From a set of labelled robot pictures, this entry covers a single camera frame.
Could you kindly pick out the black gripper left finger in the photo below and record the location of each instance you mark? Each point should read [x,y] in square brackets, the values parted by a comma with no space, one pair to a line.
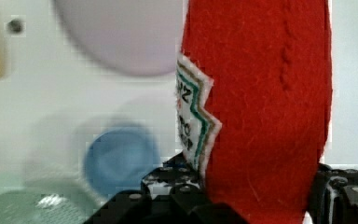
[170,194]

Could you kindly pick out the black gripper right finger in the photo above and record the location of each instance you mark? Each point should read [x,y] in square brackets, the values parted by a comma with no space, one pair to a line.
[334,196]

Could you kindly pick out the red plush ketchup bottle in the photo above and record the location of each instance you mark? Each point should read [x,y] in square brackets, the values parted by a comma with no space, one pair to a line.
[254,92]

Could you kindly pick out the blue plastic bowl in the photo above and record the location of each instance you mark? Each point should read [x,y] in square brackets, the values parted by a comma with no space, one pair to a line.
[119,158]

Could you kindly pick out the lavender round plate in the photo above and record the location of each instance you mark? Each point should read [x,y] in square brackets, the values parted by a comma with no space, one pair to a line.
[135,37]

